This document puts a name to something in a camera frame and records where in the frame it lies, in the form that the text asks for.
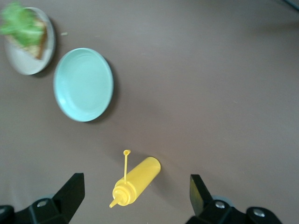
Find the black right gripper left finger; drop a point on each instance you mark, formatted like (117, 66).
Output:
(67, 200)

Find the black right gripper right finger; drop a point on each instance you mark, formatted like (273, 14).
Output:
(203, 204)

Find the yellow mustard squeeze bottle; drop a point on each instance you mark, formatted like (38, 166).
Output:
(140, 177)

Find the brown bread slice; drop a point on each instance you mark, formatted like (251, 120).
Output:
(38, 49)

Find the green lettuce leaf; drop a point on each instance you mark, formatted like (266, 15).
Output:
(19, 28)

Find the mint green plate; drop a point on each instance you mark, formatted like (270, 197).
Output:
(83, 85)

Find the beige plate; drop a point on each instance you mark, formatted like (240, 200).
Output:
(25, 63)

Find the brown table cover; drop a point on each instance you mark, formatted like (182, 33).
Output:
(187, 70)

